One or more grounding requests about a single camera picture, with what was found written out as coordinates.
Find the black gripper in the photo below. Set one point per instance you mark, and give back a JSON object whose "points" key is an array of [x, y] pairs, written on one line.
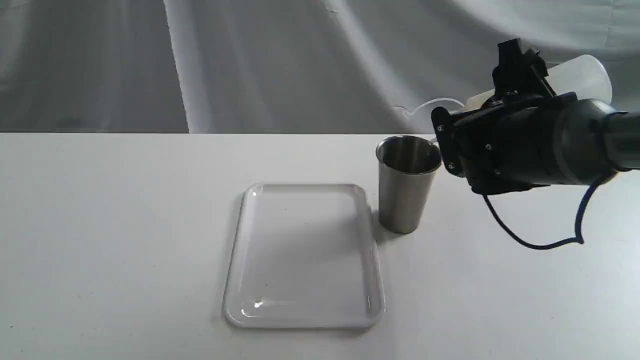
{"points": [[509, 147]]}

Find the translucent squeeze bottle amber liquid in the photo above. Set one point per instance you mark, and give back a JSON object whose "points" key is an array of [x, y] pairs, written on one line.
{"points": [[584, 75]]}

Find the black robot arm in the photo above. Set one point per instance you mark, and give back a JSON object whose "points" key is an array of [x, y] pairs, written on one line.
{"points": [[595, 139]]}

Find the stainless steel cup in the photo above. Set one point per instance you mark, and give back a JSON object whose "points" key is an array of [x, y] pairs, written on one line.
{"points": [[406, 170]]}

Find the white rectangular plastic tray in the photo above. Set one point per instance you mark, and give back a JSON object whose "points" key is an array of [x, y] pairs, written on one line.
{"points": [[304, 257]]}

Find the grey backdrop cloth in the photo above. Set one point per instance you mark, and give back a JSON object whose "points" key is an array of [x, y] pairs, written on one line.
{"points": [[284, 66]]}

